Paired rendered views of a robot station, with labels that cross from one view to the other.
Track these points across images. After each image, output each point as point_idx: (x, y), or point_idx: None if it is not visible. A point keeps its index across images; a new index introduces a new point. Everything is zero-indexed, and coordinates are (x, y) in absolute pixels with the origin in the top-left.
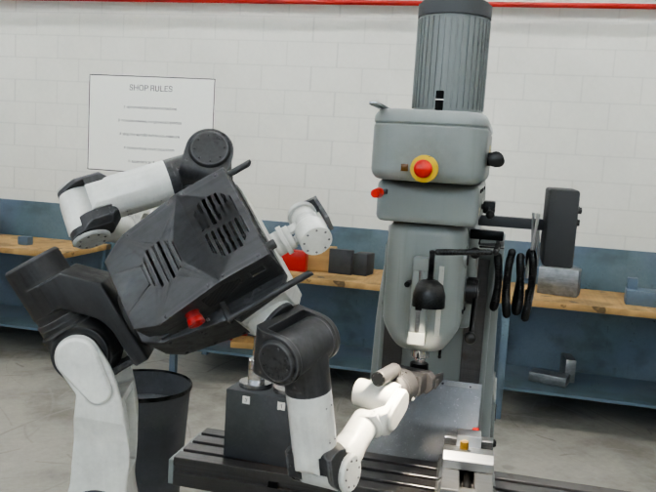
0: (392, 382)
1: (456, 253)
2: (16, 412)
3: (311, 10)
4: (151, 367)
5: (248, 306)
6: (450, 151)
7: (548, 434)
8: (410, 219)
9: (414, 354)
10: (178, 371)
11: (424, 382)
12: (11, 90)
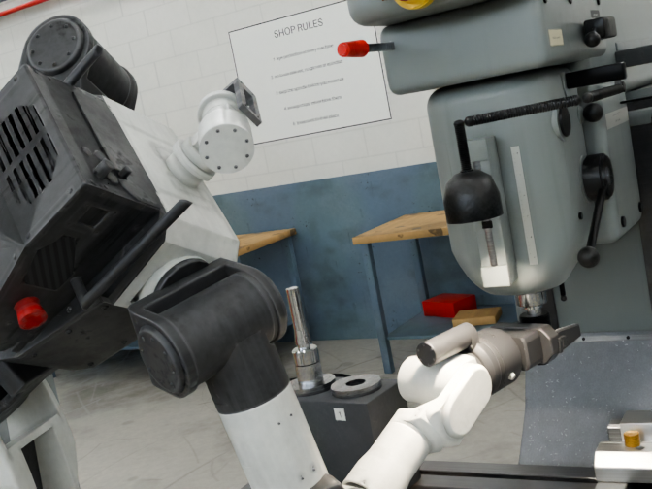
0: (463, 354)
1: (505, 115)
2: (205, 446)
3: None
4: (365, 368)
5: (105, 277)
6: None
7: None
8: (440, 80)
9: (519, 302)
10: (396, 368)
11: (535, 344)
12: (153, 76)
